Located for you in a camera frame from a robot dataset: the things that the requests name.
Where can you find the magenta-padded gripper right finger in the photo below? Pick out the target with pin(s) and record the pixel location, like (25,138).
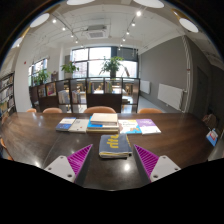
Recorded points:
(164,167)

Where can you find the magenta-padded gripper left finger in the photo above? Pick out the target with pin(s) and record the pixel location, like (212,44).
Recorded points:
(60,167)

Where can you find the dark blue book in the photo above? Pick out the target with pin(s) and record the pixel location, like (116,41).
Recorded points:
(65,124)

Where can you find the purple and white book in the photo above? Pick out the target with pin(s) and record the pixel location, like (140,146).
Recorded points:
(148,126)

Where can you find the white thin book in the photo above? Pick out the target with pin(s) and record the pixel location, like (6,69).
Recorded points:
(79,125)

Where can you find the large bright blue book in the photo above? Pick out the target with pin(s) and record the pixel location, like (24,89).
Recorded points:
(93,126)

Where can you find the orange chair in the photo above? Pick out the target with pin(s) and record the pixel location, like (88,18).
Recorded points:
(5,148)

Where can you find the thick white book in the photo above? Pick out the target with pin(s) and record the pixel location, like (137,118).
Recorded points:
(104,118)

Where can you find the orange chairs group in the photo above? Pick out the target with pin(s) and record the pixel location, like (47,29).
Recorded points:
(99,109)

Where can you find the dark open shelf unit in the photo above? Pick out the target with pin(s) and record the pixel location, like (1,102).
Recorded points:
(103,100)

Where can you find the bushy potted green plant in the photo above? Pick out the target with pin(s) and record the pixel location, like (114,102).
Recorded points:
(40,76)

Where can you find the small potted green plant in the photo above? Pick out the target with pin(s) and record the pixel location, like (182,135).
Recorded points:
(70,68)

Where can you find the large potted green plant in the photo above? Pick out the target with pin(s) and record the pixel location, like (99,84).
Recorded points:
(111,64)

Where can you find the ceiling air conditioner unit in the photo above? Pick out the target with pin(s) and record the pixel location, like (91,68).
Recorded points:
(96,32)

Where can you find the round ceiling panel lights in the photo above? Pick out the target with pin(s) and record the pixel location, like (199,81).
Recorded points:
(188,25)

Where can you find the ceiling spotlights group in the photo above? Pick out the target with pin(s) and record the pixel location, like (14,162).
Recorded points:
(138,13)

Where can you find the large white wall radiator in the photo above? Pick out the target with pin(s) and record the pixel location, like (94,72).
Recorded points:
(170,96)

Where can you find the small white wall radiator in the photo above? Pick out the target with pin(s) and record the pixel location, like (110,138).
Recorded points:
(145,86)

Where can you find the tall wall bookshelf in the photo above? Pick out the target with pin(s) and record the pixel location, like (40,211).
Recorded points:
(6,96)

